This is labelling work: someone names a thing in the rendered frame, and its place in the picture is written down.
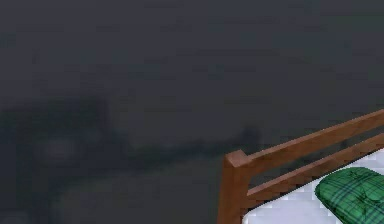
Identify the green plaid pillow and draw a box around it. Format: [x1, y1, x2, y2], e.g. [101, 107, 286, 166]
[314, 166, 384, 224]

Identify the brown wooden bed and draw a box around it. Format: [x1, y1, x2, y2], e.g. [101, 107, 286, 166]
[216, 109, 384, 224]

